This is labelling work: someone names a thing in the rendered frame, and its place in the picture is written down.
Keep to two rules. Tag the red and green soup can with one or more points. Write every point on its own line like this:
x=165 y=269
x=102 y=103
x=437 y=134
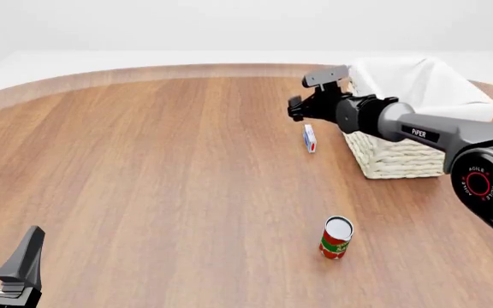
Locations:
x=336 y=240

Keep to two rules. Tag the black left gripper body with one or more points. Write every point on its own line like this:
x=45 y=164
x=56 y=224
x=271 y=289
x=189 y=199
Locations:
x=11 y=296

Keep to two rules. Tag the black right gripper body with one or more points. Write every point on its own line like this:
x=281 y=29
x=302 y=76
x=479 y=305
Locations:
x=320 y=107

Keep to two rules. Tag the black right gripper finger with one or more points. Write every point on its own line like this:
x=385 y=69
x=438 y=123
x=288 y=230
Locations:
x=295 y=102
x=298 y=115

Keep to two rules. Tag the white and blue cream cheese box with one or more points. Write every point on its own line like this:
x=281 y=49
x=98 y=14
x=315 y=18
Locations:
x=310 y=138

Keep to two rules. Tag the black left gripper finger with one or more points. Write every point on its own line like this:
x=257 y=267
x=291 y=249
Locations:
x=26 y=260

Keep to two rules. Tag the white cloth basket liner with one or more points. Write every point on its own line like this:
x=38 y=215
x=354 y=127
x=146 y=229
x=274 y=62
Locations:
x=417 y=83

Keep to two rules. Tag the white wicker basket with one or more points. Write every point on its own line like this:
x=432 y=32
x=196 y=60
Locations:
x=396 y=160

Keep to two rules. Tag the grey and black right robot arm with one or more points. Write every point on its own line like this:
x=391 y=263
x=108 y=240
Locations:
x=426 y=134

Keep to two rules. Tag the small grey plate on stalk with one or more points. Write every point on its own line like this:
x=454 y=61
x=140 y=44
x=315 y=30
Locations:
x=326 y=76

